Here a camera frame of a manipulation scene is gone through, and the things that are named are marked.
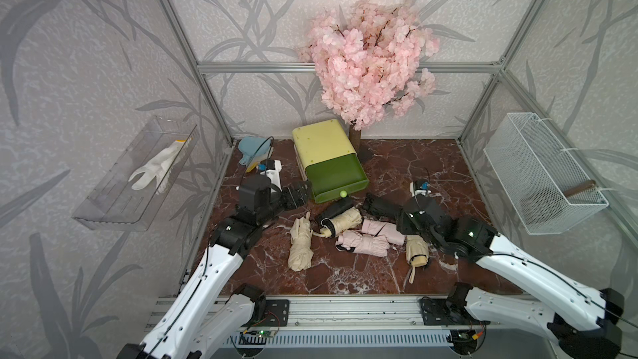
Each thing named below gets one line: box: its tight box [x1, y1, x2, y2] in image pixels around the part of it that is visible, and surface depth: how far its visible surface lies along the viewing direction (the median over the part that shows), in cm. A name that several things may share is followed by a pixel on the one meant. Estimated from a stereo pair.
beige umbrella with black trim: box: [312, 206, 364, 239], surface depth 90 cm
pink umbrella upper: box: [361, 219, 406, 246], surface depth 90 cm
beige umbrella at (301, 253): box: [287, 211, 315, 272], surface depth 85 cm
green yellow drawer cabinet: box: [292, 118, 370, 204], surface depth 90 cm
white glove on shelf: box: [127, 137, 194, 195], surface depth 68 cm
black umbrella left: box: [319, 196, 355, 220], surface depth 94 cm
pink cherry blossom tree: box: [298, 0, 440, 153], surface depth 75 cm
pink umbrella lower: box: [335, 230, 390, 257], surface depth 84 cm
